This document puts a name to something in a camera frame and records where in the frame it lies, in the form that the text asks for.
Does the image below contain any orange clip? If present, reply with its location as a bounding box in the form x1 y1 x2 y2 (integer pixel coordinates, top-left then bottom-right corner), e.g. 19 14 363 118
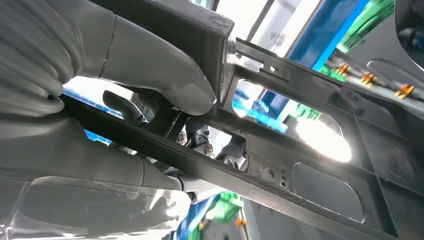
394 84 416 100
360 72 378 87
336 63 352 77

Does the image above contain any green plastic crate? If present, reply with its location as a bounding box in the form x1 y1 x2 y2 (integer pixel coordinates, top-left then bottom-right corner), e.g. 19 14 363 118
336 0 397 55
198 191 245 227

